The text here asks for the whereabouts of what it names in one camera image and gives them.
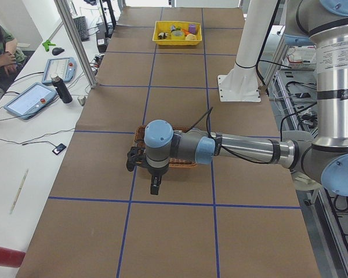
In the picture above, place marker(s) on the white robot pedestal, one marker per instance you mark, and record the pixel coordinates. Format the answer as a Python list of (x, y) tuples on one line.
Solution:
[(241, 83)]

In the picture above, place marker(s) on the black water bottle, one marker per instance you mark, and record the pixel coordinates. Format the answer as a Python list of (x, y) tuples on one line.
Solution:
[(61, 88)]

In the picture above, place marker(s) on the red fire extinguisher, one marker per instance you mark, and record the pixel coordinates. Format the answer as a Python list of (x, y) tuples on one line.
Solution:
[(11, 258)]

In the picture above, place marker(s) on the green clamp tool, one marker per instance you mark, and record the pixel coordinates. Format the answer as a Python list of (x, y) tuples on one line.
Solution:
[(47, 44)]

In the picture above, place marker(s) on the teach pendant tablet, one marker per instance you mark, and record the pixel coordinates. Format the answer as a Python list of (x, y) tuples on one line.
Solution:
[(65, 68), (31, 101)]

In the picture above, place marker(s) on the yellow plastic basket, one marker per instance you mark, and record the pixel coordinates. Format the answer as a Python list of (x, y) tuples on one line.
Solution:
[(164, 26)]

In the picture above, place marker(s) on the toy bread croissant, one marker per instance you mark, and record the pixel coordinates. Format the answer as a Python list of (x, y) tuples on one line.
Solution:
[(191, 37)]

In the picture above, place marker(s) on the black computer mouse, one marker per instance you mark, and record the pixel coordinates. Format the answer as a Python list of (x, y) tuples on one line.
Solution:
[(57, 51)]

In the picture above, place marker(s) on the black keyboard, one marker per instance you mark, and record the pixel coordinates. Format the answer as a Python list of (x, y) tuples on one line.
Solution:
[(80, 24)]

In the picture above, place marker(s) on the clear yellow tape roll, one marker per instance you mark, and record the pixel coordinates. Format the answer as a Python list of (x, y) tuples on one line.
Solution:
[(177, 35)]

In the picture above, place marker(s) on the seated person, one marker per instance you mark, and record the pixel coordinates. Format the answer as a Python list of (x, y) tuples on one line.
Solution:
[(12, 59)]

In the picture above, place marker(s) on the brown wicker basket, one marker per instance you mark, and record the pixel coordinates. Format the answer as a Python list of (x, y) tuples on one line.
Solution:
[(173, 162)]

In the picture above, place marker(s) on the near teach pendant tablet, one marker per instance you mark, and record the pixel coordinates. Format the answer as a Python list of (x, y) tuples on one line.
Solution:
[(31, 101)]

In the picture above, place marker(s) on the panda figurine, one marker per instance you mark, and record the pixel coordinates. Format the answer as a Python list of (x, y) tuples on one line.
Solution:
[(163, 35)]

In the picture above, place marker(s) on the far teach pendant tablet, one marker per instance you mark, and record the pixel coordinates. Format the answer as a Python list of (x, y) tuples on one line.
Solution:
[(65, 68)]

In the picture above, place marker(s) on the small black sensor pad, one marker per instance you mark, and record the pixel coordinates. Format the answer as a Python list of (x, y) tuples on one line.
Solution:
[(59, 149)]

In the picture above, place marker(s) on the purple foam block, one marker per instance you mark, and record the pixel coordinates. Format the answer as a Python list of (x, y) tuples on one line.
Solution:
[(192, 28)]

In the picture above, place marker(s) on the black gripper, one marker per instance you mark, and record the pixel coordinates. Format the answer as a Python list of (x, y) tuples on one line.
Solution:
[(156, 172)]

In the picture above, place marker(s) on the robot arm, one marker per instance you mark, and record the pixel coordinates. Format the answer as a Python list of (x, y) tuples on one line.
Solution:
[(322, 157)]

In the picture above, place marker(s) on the aluminium frame post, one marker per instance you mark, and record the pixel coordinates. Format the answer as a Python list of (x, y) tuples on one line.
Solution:
[(76, 42)]

